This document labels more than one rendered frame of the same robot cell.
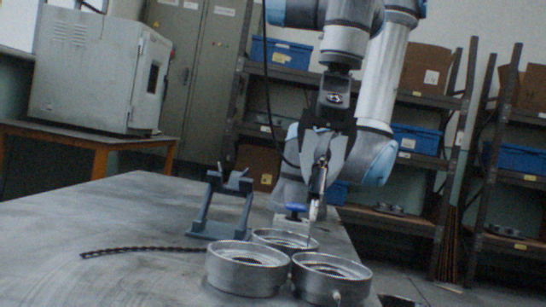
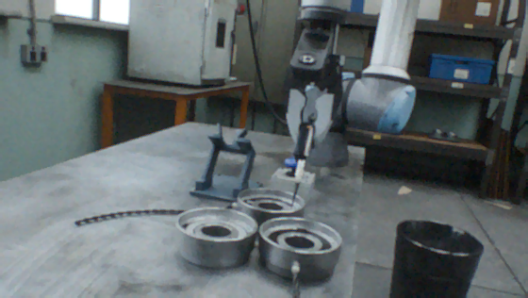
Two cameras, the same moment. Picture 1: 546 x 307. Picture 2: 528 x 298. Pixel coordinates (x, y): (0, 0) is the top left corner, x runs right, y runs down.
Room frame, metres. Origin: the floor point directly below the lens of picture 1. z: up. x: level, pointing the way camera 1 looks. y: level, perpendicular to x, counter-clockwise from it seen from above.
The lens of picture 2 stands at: (0.13, -0.13, 1.06)
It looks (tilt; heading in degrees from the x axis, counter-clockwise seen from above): 13 degrees down; 12
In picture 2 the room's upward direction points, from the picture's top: 6 degrees clockwise
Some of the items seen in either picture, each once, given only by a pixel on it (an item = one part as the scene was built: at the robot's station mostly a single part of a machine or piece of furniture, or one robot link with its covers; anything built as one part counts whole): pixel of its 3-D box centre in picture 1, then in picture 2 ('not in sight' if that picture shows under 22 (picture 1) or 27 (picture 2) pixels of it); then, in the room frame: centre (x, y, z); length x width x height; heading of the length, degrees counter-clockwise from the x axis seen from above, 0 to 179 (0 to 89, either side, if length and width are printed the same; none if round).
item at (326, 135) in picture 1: (310, 148); (330, 97); (1.24, -0.07, 0.97); 0.13 x 0.12 x 0.14; 72
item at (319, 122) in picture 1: (333, 95); (320, 52); (0.83, -0.07, 1.07); 0.09 x 0.08 x 0.12; 176
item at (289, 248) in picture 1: (282, 251); (270, 211); (0.75, -0.03, 0.82); 0.10 x 0.10 x 0.04
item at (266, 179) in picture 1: (258, 166); not in sight; (4.34, 0.17, 0.64); 0.49 x 0.40 x 0.37; 93
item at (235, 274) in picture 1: (246, 268); (215, 237); (0.62, 0.02, 0.82); 0.10 x 0.10 x 0.04
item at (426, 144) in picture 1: (403, 138); (456, 69); (4.34, -1.02, 1.11); 0.52 x 0.38 x 0.22; 88
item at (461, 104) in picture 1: (337, 139); (393, 74); (4.35, -0.47, 1.00); 1.92 x 0.57 x 2.00; 88
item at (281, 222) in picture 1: (291, 230); (293, 185); (0.89, -0.05, 0.82); 0.08 x 0.07 x 0.05; 178
